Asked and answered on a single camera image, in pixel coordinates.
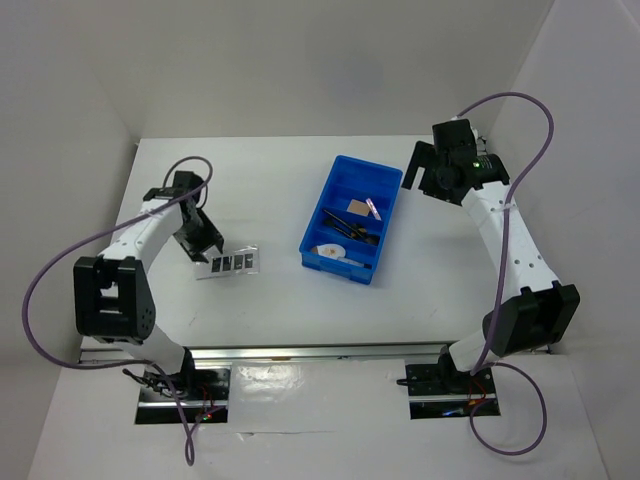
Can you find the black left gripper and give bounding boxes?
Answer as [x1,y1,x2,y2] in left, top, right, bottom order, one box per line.
[170,208,223,264]

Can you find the hair pin card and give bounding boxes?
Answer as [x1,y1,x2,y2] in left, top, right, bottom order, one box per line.
[194,245,260,280]

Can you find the pink square makeup sponge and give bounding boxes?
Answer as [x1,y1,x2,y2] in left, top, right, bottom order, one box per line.
[365,198,382,221]

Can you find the beige square makeup sponge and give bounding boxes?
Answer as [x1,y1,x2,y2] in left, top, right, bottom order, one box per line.
[347,199,371,217]

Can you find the black fan makeup brush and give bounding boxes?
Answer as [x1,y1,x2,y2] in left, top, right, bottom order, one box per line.
[348,227,380,246]

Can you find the thin black makeup brush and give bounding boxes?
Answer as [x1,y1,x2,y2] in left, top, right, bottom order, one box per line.
[323,211,351,230]

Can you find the white oval makeup sponge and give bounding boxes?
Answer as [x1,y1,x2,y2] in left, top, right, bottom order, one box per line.
[311,243,346,260]

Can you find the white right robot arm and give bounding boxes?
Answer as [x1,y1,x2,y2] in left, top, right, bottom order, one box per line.
[402,119,580,392]

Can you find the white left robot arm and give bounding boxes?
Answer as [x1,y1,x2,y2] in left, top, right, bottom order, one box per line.
[73,171,224,399]

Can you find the blue divided plastic bin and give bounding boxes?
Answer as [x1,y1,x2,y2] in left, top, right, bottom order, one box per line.
[299,155,403,285]

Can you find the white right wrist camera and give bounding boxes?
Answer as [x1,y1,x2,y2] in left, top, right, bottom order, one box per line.
[471,126,483,145]

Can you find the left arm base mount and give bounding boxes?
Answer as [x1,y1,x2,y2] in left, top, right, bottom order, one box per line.
[122,362,232,425]

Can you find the front aluminium rail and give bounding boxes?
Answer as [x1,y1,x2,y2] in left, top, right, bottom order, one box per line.
[79,341,449,365]

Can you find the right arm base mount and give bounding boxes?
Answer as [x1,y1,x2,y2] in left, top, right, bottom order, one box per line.
[395,364,501,420]

